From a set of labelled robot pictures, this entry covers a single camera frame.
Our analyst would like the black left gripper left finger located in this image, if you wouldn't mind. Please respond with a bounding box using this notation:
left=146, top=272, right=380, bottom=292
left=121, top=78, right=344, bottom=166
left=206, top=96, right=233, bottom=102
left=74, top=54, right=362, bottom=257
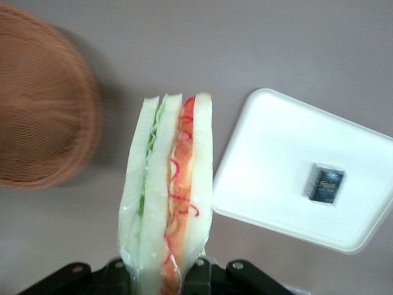
left=17, top=259, right=133, bottom=295

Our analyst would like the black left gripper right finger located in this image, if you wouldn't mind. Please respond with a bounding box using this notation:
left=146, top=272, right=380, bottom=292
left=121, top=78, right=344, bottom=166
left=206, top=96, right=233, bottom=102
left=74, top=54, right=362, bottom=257
left=183, top=257, right=297, bottom=295

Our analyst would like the triangle sandwich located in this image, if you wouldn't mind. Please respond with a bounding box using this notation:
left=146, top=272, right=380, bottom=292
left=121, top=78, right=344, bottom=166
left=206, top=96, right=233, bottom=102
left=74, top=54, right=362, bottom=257
left=118, top=92, right=214, bottom=295

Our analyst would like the beige plastic tray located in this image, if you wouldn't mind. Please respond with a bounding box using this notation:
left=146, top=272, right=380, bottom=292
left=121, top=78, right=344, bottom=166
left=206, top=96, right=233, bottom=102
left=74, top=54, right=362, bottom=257
left=211, top=88, right=393, bottom=256

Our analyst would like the round brown wicker basket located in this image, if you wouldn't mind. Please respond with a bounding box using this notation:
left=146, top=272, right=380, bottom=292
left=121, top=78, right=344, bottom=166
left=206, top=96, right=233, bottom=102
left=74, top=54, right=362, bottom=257
left=0, top=4, right=104, bottom=189

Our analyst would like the small black snack box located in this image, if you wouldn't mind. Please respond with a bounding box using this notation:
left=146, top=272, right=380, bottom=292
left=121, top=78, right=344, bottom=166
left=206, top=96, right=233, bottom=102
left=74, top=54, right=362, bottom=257
left=302, top=162, right=346, bottom=205

